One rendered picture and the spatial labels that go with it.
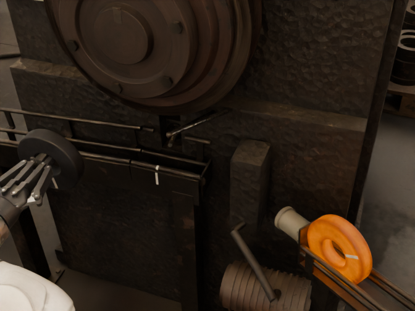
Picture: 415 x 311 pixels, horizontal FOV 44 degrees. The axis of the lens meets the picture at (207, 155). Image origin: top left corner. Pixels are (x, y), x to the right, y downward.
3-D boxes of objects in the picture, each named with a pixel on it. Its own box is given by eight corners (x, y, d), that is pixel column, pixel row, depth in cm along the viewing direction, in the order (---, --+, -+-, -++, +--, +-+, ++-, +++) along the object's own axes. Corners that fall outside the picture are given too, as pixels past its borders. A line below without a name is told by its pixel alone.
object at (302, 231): (320, 249, 121) (322, 215, 115) (322, 250, 120) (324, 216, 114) (297, 263, 117) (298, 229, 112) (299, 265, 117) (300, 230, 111)
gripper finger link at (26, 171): (10, 205, 105) (4, 204, 105) (40, 170, 112) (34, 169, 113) (5, 192, 102) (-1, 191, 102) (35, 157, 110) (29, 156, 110)
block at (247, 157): (239, 203, 141) (242, 133, 126) (268, 210, 139) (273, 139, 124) (228, 230, 133) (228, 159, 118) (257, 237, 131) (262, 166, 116)
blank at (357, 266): (330, 273, 117) (320, 280, 116) (308, 211, 115) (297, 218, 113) (383, 284, 103) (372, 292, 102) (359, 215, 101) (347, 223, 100)
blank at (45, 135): (15, 124, 113) (6, 132, 111) (74, 132, 108) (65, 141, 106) (39, 176, 123) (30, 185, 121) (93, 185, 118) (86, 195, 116)
